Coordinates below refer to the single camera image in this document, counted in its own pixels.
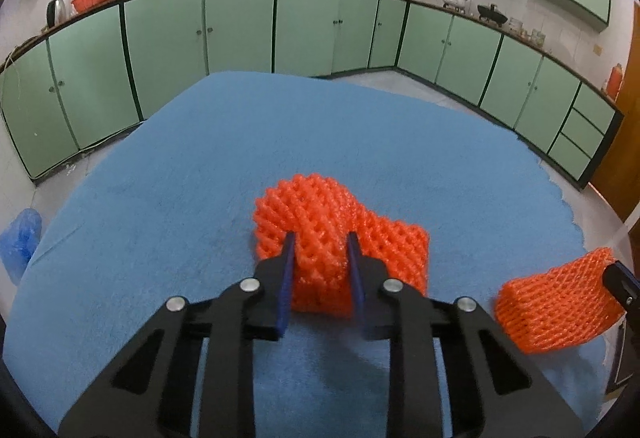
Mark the green base cabinets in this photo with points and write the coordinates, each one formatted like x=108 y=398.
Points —
x=165 y=48

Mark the steel electric kettle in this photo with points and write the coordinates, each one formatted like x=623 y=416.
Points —
x=57 y=13

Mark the orange foam fruit net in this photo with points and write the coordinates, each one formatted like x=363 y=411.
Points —
x=555 y=303
x=320 y=228

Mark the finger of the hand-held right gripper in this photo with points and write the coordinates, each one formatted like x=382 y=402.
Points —
x=622 y=288

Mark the row of glass jars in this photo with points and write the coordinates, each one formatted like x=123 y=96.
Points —
x=525 y=30

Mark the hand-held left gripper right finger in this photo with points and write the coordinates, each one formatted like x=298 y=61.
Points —
x=356 y=278

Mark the brown wooden door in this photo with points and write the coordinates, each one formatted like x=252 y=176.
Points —
x=627 y=118

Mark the red thermos flask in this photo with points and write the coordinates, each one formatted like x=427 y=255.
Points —
x=614 y=82

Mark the blue plastic bag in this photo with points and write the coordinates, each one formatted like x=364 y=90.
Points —
x=20 y=243

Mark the blue tablecloth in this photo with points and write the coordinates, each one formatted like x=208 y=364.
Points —
x=175 y=193

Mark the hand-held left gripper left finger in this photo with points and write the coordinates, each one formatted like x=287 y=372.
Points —
x=287 y=278

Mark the black wok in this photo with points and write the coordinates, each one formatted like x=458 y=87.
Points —
x=492 y=14

